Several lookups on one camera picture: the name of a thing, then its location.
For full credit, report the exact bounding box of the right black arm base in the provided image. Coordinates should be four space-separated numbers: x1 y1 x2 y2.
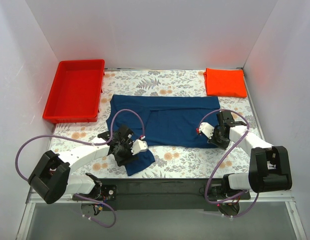
199 185 251 201

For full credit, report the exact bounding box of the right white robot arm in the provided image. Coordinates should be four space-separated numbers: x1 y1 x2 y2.
198 109 293 199

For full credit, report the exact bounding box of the navy blue t shirt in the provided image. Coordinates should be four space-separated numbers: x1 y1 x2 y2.
105 94 221 177

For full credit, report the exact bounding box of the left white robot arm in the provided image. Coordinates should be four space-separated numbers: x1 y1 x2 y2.
28 125 148 204

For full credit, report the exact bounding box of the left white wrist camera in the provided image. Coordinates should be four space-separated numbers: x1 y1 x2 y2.
131 139 148 156

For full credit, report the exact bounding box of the floral patterned table mat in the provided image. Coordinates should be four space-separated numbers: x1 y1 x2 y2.
49 70 250 178

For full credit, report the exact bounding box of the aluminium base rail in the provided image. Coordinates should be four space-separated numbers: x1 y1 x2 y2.
217 192 295 204

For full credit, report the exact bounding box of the folded orange t shirt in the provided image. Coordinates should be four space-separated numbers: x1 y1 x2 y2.
203 68 247 98

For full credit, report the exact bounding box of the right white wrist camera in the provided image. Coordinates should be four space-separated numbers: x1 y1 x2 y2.
197 122 214 139

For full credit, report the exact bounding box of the red plastic tray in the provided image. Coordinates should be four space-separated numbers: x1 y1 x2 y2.
42 59 105 124

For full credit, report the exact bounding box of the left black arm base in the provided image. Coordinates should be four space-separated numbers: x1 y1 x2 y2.
70 184 117 201

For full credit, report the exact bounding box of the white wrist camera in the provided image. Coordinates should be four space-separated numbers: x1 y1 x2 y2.
197 122 214 139
131 139 148 156

